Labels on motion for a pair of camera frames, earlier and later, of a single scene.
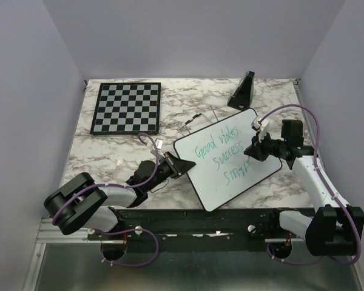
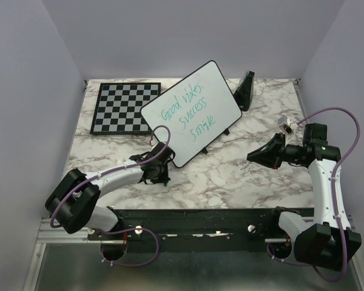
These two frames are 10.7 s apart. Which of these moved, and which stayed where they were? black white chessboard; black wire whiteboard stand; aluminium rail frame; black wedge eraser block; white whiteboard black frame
Moved: white whiteboard black frame; black wire whiteboard stand
Stayed: aluminium rail frame; black white chessboard; black wedge eraser block
